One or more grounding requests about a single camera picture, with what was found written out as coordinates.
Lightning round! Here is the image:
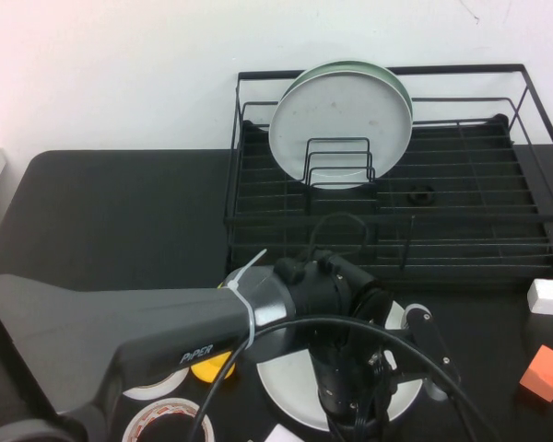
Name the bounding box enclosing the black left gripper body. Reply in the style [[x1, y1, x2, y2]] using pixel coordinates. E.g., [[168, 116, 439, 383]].
[[311, 321, 397, 429]]

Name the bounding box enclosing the white round plate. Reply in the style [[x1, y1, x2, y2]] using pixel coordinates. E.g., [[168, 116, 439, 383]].
[[269, 68, 415, 191], [256, 298, 426, 434]]

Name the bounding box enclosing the pale green round plate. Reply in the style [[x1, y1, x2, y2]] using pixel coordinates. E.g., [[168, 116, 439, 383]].
[[290, 59, 416, 123]]

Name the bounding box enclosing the white paper piece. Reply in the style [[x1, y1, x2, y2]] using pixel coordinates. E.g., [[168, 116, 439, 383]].
[[266, 424, 305, 442]]

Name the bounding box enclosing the white zip tie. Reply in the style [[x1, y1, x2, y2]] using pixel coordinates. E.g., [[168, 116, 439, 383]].
[[225, 248, 268, 354]]

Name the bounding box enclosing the yellow rubber duck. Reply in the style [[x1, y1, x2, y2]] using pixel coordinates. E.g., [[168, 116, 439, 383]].
[[190, 356, 237, 384]]

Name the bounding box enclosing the plain white tape roll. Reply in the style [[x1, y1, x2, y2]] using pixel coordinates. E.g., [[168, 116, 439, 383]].
[[122, 367, 191, 401]]

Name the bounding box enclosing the white tape roll red print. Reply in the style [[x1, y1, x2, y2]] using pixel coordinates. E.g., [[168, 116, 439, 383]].
[[121, 398, 215, 442]]

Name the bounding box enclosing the orange cube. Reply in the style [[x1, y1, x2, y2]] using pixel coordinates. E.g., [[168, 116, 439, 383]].
[[519, 344, 553, 405]]

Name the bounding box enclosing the white foam cube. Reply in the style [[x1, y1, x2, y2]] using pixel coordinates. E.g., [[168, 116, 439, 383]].
[[527, 278, 553, 317]]

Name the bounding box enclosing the black table mat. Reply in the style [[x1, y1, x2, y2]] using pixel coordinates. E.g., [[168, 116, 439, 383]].
[[0, 142, 553, 442]]

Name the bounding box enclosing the black camera cable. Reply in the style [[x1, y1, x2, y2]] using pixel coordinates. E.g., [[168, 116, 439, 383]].
[[195, 315, 478, 442]]

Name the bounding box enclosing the black wire dish rack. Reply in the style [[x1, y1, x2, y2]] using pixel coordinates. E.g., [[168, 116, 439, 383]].
[[224, 63, 553, 289]]

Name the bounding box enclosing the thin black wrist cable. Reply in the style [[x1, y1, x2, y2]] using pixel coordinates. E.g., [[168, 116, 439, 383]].
[[311, 213, 370, 266]]

